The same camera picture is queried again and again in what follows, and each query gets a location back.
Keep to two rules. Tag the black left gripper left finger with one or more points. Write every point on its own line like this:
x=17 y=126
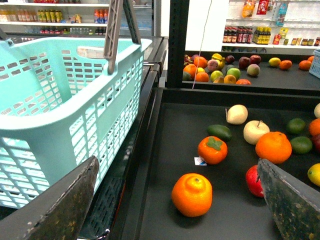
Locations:
x=59 y=212

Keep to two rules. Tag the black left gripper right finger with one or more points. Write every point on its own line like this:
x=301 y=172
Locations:
x=294 y=206

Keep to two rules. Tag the yellow lemon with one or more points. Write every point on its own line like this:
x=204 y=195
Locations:
x=314 y=174

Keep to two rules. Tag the teal plastic shopping basket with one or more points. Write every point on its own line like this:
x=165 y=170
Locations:
x=59 y=106

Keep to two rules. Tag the red apple front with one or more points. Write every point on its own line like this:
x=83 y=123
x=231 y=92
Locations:
x=253 y=181

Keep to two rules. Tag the green lime lower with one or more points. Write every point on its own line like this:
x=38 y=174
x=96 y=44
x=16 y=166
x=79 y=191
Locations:
x=301 y=145

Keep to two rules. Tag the green lime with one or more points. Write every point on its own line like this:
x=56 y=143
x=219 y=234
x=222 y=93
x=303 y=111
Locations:
x=301 y=145
x=295 y=126

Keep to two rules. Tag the large orange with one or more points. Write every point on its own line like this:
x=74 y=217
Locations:
x=274 y=146

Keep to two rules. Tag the red yellow apple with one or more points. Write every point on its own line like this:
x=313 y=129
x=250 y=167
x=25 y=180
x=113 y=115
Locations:
x=316 y=142

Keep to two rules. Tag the green lime upper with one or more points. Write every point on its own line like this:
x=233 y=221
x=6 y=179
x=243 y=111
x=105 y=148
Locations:
x=295 y=126

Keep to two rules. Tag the small orange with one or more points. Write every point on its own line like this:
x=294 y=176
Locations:
x=314 y=127

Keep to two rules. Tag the white pear centre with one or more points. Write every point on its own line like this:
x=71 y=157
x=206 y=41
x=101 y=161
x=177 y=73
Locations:
x=254 y=130

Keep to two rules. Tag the white pear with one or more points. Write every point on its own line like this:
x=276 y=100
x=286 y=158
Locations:
x=316 y=111
x=237 y=114
x=254 y=130

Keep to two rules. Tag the orange persimmon green calyx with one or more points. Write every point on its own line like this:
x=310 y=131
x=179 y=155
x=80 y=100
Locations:
x=212 y=150

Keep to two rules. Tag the white pear right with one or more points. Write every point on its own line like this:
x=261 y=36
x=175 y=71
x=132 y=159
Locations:
x=316 y=111

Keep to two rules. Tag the bumpy orange mandarin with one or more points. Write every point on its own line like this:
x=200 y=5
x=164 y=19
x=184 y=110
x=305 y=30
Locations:
x=192 y=195

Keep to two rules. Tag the dark green avocado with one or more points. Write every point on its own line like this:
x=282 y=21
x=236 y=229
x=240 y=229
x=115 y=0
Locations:
x=220 y=131

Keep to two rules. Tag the white price tag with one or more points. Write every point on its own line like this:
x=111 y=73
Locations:
x=198 y=161

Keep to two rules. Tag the white pear left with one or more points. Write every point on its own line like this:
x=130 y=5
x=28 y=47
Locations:
x=237 y=114

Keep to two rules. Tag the small blue basket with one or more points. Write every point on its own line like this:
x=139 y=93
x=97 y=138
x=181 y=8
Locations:
x=315 y=66

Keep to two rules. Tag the far fruit pile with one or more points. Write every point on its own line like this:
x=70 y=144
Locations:
x=219 y=69

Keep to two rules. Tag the black shelf upright post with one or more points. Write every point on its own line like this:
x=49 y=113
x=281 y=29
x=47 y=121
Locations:
x=178 y=23

